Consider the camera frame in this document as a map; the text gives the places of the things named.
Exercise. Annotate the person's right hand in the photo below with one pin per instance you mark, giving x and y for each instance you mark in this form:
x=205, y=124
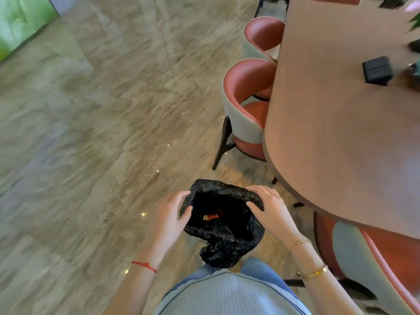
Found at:
x=275, y=216

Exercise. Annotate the person's left hand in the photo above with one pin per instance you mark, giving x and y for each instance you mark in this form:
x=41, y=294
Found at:
x=165, y=226

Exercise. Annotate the red paper cup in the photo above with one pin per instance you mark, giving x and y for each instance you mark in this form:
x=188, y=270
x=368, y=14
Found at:
x=211, y=217

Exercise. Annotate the black trash bag bin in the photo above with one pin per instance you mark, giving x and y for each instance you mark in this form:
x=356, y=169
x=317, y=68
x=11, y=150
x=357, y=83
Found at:
x=229, y=246

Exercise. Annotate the blue jeans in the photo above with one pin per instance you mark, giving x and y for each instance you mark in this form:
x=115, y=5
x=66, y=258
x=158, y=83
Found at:
x=259, y=269

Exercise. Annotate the light blue ribbed shirt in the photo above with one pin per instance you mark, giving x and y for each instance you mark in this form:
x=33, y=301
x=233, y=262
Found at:
x=229, y=298

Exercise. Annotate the light wooden dining table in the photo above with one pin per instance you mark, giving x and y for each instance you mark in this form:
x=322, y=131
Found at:
x=328, y=127

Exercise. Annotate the black wedge tabletop box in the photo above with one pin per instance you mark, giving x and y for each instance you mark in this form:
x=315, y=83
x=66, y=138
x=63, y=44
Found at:
x=377, y=70
x=415, y=46

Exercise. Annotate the frosted glass window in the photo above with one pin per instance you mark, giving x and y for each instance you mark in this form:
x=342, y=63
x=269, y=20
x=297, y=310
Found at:
x=19, y=22

